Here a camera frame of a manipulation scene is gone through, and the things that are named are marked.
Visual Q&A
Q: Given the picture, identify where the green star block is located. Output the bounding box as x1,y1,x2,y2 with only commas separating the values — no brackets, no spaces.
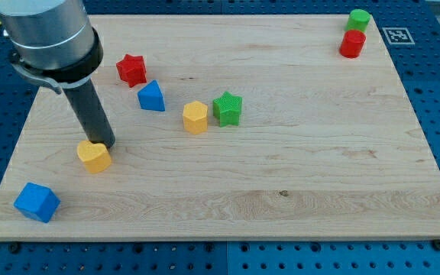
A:
213,91,243,127

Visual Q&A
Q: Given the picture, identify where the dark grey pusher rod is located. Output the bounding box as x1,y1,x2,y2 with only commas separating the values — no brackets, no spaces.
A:
63,79,115,148

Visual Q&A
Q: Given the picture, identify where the red cylinder block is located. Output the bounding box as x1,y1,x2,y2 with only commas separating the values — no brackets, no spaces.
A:
339,30,366,58

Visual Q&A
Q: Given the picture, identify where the light wooden board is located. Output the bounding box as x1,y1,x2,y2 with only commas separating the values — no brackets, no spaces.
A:
0,15,440,242

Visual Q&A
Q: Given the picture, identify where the red star block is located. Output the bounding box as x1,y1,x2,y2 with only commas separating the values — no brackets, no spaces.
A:
115,54,147,88

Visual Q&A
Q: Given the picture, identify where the green cylinder block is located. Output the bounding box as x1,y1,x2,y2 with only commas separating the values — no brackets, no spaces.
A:
345,8,371,33

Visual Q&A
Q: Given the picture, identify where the white fiducial marker tag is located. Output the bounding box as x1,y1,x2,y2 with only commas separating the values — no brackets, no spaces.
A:
382,27,415,45

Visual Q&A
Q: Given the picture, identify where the yellow heart block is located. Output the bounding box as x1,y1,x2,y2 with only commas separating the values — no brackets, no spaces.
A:
76,141,112,173

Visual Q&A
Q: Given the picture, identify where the blue cube block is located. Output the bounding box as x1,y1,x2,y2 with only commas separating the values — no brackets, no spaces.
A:
14,183,60,223

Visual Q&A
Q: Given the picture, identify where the blue triangle block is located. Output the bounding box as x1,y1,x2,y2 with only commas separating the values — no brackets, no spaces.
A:
137,80,165,112

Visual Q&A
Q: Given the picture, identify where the yellow hexagon block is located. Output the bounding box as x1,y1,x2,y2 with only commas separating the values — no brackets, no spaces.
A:
183,101,208,134

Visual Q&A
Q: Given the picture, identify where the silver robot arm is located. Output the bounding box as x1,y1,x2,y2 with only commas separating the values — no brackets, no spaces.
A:
0,0,103,94

